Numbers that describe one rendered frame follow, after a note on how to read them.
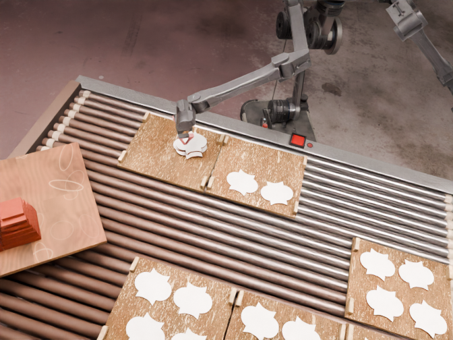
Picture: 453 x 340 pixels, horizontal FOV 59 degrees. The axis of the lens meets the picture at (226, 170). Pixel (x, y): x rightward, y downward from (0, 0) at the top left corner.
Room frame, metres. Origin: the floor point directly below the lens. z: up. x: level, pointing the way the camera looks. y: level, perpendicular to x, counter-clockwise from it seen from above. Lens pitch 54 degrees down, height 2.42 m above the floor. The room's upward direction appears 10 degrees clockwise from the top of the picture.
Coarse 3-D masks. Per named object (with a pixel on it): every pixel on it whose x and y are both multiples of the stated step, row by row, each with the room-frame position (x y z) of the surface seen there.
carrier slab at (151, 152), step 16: (144, 128) 1.25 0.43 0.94; (160, 128) 1.27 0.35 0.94; (144, 144) 1.16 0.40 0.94; (160, 144) 1.17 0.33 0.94; (208, 144) 1.22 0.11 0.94; (128, 160) 1.05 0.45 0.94; (144, 160) 1.07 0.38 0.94; (160, 160) 1.08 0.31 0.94; (176, 160) 1.10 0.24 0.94; (192, 160) 1.11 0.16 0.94; (208, 160) 1.13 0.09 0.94; (160, 176) 0.99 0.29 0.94; (176, 176) 1.01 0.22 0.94; (192, 176) 1.02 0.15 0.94; (208, 176) 1.04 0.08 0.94
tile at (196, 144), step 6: (186, 138) 1.21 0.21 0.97; (192, 138) 1.22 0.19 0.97; (198, 138) 1.22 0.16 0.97; (204, 138) 1.23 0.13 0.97; (180, 144) 1.17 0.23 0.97; (192, 144) 1.18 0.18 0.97; (198, 144) 1.19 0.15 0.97; (204, 144) 1.19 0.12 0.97; (186, 150) 1.14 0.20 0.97; (192, 150) 1.14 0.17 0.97; (198, 150) 1.15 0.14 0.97
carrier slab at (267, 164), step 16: (240, 144) 1.26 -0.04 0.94; (256, 144) 1.28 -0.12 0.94; (224, 160) 1.15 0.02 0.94; (240, 160) 1.16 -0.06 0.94; (256, 160) 1.18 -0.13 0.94; (272, 160) 1.20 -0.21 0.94; (288, 160) 1.22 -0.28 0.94; (224, 176) 1.06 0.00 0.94; (256, 176) 1.09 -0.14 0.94; (272, 176) 1.10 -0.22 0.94; (288, 176) 1.12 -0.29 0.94; (208, 192) 0.95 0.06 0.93; (224, 192) 0.97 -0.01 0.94; (256, 192) 1.00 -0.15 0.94; (272, 208) 0.93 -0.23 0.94; (288, 208) 0.94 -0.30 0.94
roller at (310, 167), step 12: (96, 108) 1.36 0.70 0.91; (108, 108) 1.36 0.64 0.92; (312, 168) 1.21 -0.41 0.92; (324, 168) 1.22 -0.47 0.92; (348, 180) 1.18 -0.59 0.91; (360, 180) 1.18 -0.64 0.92; (384, 192) 1.15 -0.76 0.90; (396, 192) 1.15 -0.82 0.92; (408, 192) 1.16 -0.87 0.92; (432, 204) 1.12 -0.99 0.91; (444, 204) 1.13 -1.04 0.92
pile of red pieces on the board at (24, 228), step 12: (0, 204) 0.59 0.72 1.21; (12, 204) 0.60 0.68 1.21; (24, 204) 0.62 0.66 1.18; (0, 216) 0.55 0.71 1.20; (12, 216) 0.56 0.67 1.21; (24, 216) 0.57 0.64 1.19; (36, 216) 0.64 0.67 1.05; (0, 228) 0.52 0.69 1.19; (12, 228) 0.53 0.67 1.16; (24, 228) 0.55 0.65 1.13; (36, 228) 0.58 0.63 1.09; (0, 240) 0.51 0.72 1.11; (12, 240) 0.52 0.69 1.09; (24, 240) 0.54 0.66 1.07; (36, 240) 0.55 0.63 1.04
